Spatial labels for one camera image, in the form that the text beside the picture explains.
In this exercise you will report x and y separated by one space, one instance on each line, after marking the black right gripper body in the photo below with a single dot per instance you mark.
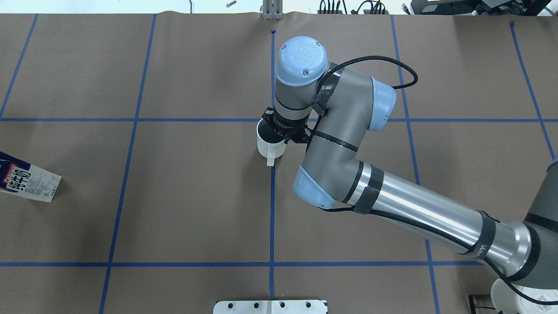
288 126

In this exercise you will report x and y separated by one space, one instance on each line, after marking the white ceramic mug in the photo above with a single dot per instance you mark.
270 144

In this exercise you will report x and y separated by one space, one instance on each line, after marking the blue white milk carton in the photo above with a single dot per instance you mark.
25 180

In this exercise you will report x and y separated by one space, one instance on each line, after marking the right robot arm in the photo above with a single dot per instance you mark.
332 109

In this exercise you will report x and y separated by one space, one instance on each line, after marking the white upturned cup on rack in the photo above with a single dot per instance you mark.
507 301

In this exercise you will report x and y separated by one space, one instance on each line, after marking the brown paper table cover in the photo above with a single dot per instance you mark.
166 206

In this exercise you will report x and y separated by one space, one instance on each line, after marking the white metal base plate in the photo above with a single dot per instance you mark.
271 307

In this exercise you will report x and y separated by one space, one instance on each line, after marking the black wire cup rack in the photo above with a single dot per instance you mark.
481 304

